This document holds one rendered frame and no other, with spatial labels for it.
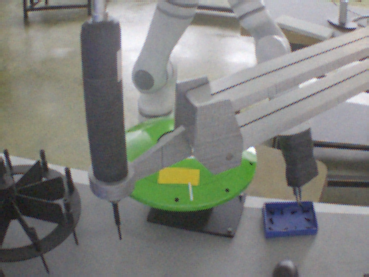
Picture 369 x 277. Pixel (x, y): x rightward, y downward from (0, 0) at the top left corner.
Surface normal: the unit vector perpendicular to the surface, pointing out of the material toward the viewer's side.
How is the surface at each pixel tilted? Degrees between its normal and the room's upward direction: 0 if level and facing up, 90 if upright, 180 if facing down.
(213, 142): 90
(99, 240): 0
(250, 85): 12
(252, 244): 0
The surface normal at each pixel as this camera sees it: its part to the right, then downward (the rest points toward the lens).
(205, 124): 0.39, 0.53
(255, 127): -0.18, -0.75
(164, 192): -0.08, -0.52
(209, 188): 0.16, -0.55
